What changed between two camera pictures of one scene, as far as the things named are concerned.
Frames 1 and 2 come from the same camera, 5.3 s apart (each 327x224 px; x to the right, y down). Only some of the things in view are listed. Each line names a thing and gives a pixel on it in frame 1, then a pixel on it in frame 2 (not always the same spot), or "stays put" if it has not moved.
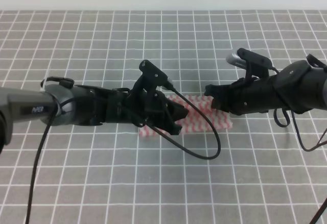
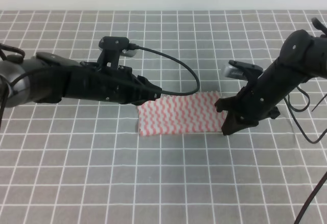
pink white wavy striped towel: x=195 y=122 stays put
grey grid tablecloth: x=270 y=167 stays put
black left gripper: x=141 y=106 → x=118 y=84
